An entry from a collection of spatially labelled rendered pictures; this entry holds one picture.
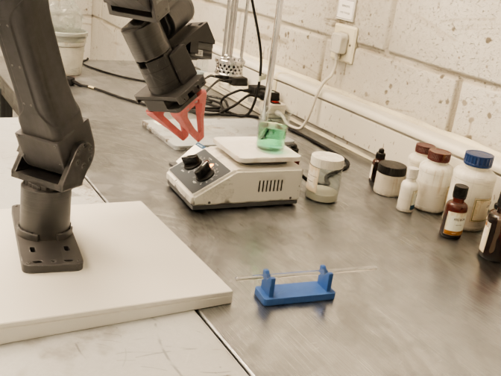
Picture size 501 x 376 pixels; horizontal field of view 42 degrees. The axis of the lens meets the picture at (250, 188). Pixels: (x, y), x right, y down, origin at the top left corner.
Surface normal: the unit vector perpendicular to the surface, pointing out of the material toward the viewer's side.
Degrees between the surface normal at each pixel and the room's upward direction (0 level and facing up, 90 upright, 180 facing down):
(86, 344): 0
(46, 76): 91
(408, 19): 90
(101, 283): 2
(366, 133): 90
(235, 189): 90
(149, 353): 0
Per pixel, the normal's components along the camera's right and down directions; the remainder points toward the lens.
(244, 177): 0.43, 0.36
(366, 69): -0.87, 0.07
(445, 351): 0.12, -0.93
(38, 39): 0.87, 0.28
